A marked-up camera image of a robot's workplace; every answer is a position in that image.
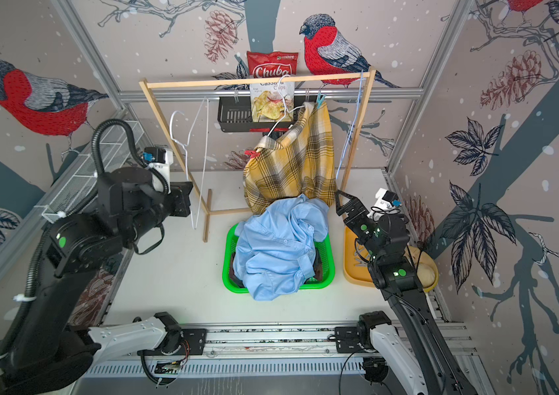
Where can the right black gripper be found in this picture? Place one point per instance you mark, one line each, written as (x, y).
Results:
(355, 205)

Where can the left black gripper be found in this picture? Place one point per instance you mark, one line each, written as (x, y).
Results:
(181, 190)

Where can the green plastic mesh basket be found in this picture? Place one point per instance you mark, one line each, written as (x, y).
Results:
(325, 250)

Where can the light blue shirt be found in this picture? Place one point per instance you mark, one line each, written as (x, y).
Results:
(275, 251)

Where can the white hanger of blue shirt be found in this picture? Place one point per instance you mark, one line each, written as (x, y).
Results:
(189, 143)

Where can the white blue wire hanger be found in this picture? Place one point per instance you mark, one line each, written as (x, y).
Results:
(352, 126)

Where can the dark multicolour plaid shirt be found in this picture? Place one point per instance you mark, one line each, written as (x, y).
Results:
(317, 267)

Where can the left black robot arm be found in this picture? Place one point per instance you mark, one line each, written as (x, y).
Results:
(41, 352)

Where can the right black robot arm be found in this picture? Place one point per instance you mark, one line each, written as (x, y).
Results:
(423, 362)

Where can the white hanger of yellow shirt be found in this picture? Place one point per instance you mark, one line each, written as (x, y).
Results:
(283, 100)

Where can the yellow plastic tray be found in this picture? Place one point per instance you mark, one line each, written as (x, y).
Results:
(355, 269)

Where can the yellow plaid shirt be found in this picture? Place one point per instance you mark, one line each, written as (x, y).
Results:
(302, 161)

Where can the yellow round bowl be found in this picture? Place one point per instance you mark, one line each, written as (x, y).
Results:
(425, 266)

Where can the red clothespin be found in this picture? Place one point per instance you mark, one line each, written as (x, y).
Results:
(252, 153)

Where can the teal clothespin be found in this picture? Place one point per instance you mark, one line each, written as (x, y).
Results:
(320, 100)

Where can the red Chuba chips bag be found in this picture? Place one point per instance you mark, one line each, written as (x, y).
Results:
(269, 67)

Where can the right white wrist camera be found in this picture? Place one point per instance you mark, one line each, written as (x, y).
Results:
(387, 200)

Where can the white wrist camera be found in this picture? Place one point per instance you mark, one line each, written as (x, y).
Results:
(387, 200)
(160, 159)

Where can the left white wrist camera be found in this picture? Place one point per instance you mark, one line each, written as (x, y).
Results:
(160, 159)

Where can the white wire mesh basket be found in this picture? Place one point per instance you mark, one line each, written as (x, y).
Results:
(114, 152)

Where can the black wall bracket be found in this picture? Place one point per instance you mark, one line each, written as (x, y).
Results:
(236, 116)

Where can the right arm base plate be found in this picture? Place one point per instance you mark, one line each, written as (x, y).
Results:
(351, 340)

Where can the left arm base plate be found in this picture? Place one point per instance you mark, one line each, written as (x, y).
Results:
(189, 342)

